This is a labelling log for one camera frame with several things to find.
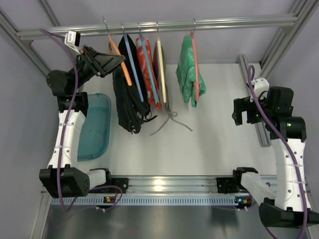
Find orange clothes hanger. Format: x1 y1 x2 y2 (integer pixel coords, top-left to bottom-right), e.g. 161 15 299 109
102 15 133 87

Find black trousers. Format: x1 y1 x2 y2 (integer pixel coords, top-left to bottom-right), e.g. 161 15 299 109
112 66 157 134

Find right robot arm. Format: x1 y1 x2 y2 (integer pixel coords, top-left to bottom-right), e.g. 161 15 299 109
232 87 319 228

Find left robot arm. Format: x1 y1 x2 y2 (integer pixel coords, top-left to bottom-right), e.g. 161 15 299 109
39 45 125 198

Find light blue clothes hanger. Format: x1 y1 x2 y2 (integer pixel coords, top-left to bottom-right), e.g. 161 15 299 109
121 25 144 102

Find black garment on blue hanger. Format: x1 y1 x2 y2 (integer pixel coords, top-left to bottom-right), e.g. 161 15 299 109
118 34 152 120

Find pink clothes hanger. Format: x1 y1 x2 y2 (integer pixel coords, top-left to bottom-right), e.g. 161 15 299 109
185 19 200 108

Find red patterned garment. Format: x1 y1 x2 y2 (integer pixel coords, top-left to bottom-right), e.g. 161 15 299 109
136 37 161 109

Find green garment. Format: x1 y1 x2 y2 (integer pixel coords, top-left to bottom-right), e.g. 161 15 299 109
175 33 206 108

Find teal plastic bin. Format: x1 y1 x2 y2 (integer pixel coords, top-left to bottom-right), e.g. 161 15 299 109
78 93 111 161

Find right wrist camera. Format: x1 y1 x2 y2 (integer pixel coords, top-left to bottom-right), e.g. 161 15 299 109
252 78 270 101

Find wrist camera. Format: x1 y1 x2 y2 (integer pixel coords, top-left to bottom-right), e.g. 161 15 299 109
64 30 81 54
252 78 270 101

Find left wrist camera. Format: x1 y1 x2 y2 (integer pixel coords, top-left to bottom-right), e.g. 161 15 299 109
64 30 81 54

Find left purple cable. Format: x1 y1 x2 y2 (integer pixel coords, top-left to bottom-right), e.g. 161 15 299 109
39 28 124 213

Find grey brown garment with drawstring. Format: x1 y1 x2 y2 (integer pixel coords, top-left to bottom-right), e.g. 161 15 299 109
150 42 193 136

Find left aluminium frame post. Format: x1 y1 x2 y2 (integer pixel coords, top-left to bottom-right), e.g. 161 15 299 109
0 0 88 100

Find aluminium hanging rail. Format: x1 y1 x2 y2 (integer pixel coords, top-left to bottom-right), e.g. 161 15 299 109
15 13 299 42

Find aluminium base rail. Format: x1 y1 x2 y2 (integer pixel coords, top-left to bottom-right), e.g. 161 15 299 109
40 174 311 195

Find slotted cable duct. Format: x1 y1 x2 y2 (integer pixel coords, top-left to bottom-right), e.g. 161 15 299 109
63 194 252 207

